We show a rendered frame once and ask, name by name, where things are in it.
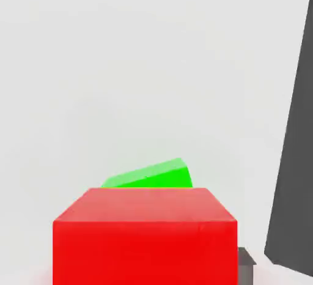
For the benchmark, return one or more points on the small green cube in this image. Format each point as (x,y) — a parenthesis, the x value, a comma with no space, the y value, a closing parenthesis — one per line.
(161,177)

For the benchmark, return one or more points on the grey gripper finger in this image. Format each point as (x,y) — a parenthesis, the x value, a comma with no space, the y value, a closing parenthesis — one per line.
(244,267)

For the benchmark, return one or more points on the small red cube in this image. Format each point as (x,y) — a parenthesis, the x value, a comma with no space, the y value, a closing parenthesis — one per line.
(144,245)

